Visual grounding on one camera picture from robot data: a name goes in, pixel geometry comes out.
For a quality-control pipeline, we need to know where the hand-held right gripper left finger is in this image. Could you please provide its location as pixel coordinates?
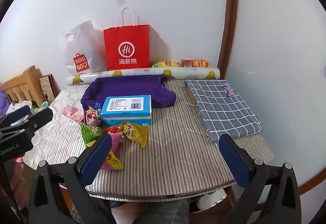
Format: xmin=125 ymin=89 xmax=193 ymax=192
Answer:
xmin=28 ymin=133 xmax=116 ymax=224

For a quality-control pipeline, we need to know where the grey checked cloth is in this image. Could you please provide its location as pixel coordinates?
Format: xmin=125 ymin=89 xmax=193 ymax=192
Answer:
xmin=185 ymin=79 xmax=263 ymax=143

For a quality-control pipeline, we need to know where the fruit print paper roll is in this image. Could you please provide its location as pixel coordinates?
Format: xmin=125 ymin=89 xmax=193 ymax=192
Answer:
xmin=66 ymin=67 xmax=221 ymax=84

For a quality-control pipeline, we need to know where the red paper bag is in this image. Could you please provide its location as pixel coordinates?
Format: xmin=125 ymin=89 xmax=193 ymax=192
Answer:
xmin=103 ymin=7 xmax=151 ymax=70

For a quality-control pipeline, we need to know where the brown wooden door frame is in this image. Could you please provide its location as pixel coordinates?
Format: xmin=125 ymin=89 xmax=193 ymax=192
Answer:
xmin=216 ymin=0 xmax=238 ymax=79

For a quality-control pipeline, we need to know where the yellow snack packet dark label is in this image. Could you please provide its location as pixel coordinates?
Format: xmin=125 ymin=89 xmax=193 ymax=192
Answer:
xmin=119 ymin=121 xmax=149 ymax=149

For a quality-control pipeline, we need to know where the large pink mushroom snack packet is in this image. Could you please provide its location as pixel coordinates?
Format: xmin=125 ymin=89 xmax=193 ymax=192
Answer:
xmin=85 ymin=106 xmax=103 ymax=126

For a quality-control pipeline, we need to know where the white round container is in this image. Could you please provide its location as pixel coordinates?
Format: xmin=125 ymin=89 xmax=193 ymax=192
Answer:
xmin=197 ymin=190 xmax=227 ymax=210

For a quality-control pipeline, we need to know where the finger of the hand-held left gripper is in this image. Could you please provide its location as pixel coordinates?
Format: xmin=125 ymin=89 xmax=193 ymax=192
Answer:
xmin=24 ymin=108 xmax=54 ymax=138
xmin=0 ymin=106 xmax=33 ymax=126

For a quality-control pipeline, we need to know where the red chip bag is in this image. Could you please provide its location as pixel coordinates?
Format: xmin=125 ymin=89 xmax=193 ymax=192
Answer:
xmin=181 ymin=59 xmax=209 ymax=68

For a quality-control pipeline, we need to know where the green snack packet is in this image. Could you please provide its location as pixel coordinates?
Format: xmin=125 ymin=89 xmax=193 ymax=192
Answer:
xmin=81 ymin=124 xmax=107 ymax=147

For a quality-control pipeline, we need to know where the white plastic shopping bag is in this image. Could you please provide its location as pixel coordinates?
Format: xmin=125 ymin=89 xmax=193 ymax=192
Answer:
xmin=59 ymin=20 xmax=109 ymax=74

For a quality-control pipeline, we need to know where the yellow pink snack packet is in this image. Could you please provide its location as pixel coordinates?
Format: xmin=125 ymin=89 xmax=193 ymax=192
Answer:
xmin=110 ymin=132 xmax=123 ymax=154

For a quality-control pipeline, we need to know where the pink white snack packet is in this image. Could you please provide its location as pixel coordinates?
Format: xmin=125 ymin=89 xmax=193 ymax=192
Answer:
xmin=61 ymin=105 xmax=77 ymax=116

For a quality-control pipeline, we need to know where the pink clear snack packet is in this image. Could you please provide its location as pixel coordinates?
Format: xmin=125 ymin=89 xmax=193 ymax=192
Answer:
xmin=71 ymin=109 xmax=85 ymax=122

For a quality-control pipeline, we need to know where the striped quilted table cover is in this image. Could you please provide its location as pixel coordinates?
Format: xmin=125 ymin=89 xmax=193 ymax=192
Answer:
xmin=24 ymin=79 xmax=274 ymax=200

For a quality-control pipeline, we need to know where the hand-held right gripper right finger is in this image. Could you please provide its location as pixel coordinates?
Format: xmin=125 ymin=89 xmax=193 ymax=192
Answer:
xmin=218 ymin=134 xmax=302 ymax=224

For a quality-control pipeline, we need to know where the yellow chip bag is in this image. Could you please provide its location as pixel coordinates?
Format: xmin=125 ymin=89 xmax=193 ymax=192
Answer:
xmin=152 ymin=61 xmax=180 ymax=69

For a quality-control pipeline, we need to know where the wooden headboard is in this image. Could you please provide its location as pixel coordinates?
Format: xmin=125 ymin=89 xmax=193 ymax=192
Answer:
xmin=0 ymin=66 xmax=45 ymax=110

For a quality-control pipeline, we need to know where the purple towel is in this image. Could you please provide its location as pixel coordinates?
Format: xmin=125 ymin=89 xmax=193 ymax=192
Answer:
xmin=81 ymin=74 xmax=177 ymax=109

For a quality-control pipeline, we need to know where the yellow red snack packet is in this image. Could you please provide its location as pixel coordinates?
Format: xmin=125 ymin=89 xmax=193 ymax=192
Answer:
xmin=100 ymin=151 xmax=123 ymax=170

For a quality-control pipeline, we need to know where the blue tissue pack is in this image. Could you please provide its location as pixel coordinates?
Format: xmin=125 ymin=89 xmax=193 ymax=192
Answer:
xmin=100 ymin=95 xmax=153 ymax=126

